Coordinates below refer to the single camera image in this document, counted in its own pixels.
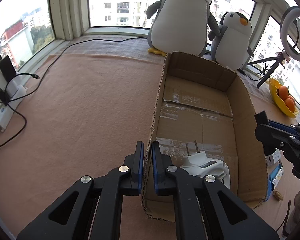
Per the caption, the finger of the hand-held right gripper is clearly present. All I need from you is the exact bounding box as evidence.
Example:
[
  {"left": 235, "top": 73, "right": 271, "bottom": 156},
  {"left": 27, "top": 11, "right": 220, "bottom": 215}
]
[
  {"left": 269, "top": 120, "right": 300, "bottom": 143},
  {"left": 255, "top": 124, "right": 300, "bottom": 188}
]

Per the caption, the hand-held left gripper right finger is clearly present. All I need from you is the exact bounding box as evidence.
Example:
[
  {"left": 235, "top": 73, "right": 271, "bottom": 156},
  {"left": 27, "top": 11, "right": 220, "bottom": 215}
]
[{"left": 151, "top": 141, "right": 280, "bottom": 240}]

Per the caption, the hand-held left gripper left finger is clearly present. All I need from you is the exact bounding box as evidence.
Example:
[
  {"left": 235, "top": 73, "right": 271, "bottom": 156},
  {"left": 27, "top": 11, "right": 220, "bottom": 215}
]
[{"left": 16, "top": 141, "right": 144, "bottom": 240}]

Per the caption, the blue plastic case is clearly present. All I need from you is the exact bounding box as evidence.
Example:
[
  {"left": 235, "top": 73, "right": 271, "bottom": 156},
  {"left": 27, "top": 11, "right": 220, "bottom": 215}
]
[{"left": 268, "top": 164, "right": 282, "bottom": 183}]

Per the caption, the white round plug-in device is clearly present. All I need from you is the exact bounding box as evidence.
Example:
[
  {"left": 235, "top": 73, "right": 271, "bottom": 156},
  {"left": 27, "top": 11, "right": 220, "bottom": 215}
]
[{"left": 179, "top": 140, "right": 231, "bottom": 189}]

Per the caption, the cardboard box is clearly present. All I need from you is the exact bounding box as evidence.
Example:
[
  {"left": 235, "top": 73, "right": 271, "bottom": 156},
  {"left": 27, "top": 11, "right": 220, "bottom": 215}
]
[{"left": 140, "top": 52, "right": 269, "bottom": 223}]

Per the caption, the yellow fruit bowl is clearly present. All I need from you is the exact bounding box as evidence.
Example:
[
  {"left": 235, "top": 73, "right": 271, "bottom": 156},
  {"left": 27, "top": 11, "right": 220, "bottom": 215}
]
[{"left": 269, "top": 77, "right": 299, "bottom": 118}]

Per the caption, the orange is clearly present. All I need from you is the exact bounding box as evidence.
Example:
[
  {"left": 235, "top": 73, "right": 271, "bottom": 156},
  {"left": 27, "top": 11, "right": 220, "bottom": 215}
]
[
  {"left": 284, "top": 97, "right": 296, "bottom": 112},
  {"left": 277, "top": 86, "right": 290, "bottom": 100}
]

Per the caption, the black tripod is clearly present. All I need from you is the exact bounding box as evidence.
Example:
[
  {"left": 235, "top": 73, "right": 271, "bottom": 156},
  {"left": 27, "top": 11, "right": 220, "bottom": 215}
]
[{"left": 247, "top": 51, "right": 290, "bottom": 88}]

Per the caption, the peach blanket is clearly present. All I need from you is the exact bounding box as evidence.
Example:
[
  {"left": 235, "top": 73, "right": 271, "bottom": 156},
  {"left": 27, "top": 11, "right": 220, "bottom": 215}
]
[{"left": 0, "top": 54, "right": 300, "bottom": 240}]

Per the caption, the small penguin plush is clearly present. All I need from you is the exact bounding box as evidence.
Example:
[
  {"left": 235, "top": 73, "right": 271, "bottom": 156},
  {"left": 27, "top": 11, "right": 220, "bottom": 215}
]
[{"left": 209, "top": 11, "right": 255, "bottom": 71}]

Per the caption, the plaid cloth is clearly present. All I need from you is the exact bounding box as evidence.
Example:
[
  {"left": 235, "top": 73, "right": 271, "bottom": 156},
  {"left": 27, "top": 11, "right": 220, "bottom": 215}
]
[{"left": 61, "top": 34, "right": 272, "bottom": 95}]

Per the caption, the white power strip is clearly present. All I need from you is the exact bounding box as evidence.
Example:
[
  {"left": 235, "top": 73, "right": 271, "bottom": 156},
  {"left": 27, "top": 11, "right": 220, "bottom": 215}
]
[{"left": 0, "top": 74, "right": 28, "bottom": 130}]

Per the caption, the large penguin plush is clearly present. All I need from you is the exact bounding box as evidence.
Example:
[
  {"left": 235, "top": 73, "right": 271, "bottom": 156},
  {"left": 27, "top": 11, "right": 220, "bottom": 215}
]
[{"left": 145, "top": 0, "right": 222, "bottom": 57}]

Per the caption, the black plug adapter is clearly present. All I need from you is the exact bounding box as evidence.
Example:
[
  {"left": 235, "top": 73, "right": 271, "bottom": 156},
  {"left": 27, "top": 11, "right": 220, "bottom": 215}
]
[{"left": 0, "top": 89, "right": 9, "bottom": 105}]

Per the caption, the black power bank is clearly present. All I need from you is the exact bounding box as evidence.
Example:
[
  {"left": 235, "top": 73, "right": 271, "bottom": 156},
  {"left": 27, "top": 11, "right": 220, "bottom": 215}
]
[{"left": 0, "top": 55, "right": 17, "bottom": 82}]

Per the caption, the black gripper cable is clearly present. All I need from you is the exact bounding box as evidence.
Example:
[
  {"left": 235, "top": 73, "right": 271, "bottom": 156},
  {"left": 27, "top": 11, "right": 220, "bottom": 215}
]
[{"left": 275, "top": 200, "right": 292, "bottom": 236}]

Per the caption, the white ring light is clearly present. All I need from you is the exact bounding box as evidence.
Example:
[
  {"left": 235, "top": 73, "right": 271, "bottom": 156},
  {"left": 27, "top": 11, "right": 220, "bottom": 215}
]
[{"left": 280, "top": 6, "right": 300, "bottom": 62}]

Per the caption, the looping black cable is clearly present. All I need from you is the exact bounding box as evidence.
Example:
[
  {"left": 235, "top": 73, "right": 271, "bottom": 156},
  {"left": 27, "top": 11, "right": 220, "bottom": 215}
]
[{"left": 0, "top": 100, "right": 28, "bottom": 159}]

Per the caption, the black USB cable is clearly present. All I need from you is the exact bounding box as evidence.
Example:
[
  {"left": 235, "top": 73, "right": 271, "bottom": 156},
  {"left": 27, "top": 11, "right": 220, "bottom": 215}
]
[{"left": 4, "top": 73, "right": 41, "bottom": 90}]

